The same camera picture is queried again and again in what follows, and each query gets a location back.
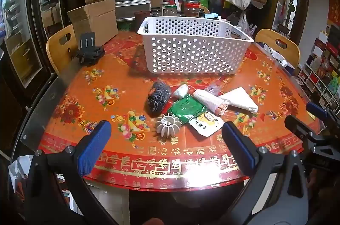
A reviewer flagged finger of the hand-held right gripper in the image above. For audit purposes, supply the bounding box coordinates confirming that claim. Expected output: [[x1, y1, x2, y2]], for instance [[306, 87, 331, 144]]
[[284, 115, 325, 144], [305, 102, 340, 123]]

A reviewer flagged dark knitted cloth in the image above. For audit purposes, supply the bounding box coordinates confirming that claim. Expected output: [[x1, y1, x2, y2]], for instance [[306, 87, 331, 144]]
[[145, 82, 172, 117]]

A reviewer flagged open cardboard box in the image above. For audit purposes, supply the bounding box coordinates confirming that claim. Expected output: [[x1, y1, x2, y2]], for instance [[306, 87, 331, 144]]
[[67, 0, 119, 46]]

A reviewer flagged clear glass jar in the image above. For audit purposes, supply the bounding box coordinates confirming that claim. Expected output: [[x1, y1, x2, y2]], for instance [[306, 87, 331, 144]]
[[163, 5, 177, 16]]

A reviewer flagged green foil packet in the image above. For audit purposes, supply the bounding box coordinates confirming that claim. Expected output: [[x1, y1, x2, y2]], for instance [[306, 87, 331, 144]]
[[168, 94, 206, 123]]

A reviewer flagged red-lid glass jar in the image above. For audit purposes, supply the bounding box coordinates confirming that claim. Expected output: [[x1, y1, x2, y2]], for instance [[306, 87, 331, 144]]
[[184, 1, 200, 17]]

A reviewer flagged white ribbed flower-shaped ring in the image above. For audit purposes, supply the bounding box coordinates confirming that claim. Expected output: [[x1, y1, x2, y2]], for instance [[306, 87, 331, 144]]
[[155, 114, 182, 138]]

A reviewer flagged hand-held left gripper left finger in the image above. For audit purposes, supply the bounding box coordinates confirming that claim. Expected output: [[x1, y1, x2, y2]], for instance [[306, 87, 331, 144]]
[[24, 120, 125, 225]]

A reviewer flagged white and yellow packet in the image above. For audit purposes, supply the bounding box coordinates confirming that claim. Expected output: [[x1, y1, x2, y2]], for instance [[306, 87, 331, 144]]
[[188, 111, 225, 137]]

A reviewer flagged potted plant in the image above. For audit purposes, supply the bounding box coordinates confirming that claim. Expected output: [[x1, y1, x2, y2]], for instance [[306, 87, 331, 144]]
[[278, 0, 298, 34]]

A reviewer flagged white perforated plastic basket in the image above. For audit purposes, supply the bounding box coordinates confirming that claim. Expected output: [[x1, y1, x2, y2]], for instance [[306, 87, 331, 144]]
[[137, 16, 255, 74]]

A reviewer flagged black cable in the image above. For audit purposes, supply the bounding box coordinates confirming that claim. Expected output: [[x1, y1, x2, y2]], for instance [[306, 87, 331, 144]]
[[262, 42, 285, 63]]

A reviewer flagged white cubby shelf with goods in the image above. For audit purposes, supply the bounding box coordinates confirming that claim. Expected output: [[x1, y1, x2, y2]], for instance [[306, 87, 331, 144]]
[[296, 23, 340, 111]]

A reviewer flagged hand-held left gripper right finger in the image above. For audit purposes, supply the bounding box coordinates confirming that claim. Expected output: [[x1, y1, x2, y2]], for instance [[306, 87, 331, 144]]
[[222, 121, 316, 225]]

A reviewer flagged wooden chair with handle cutout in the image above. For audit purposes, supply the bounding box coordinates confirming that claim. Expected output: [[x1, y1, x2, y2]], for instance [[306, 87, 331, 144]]
[[254, 29, 300, 69], [46, 24, 80, 75]]

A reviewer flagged white and pink cloth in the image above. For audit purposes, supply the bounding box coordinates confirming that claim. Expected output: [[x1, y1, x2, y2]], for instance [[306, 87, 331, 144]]
[[193, 89, 230, 116]]

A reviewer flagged black phone stand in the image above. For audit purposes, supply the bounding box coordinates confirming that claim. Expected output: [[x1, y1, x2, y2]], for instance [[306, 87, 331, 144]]
[[72, 32, 105, 66]]

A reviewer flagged white plastic-wrapped soft pack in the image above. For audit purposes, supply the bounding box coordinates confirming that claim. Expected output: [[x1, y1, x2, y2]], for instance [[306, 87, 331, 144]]
[[173, 84, 190, 98]]

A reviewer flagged red wall hanging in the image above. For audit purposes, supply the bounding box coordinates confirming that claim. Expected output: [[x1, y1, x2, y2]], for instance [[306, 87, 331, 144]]
[[327, 0, 340, 26]]

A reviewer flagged brown cup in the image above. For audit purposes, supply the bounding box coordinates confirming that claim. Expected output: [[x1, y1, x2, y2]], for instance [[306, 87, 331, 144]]
[[134, 11, 151, 32]]

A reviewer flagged clear plastic bag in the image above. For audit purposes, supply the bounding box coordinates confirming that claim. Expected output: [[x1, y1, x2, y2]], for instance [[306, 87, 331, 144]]
[[204, 80, 226, 97]]

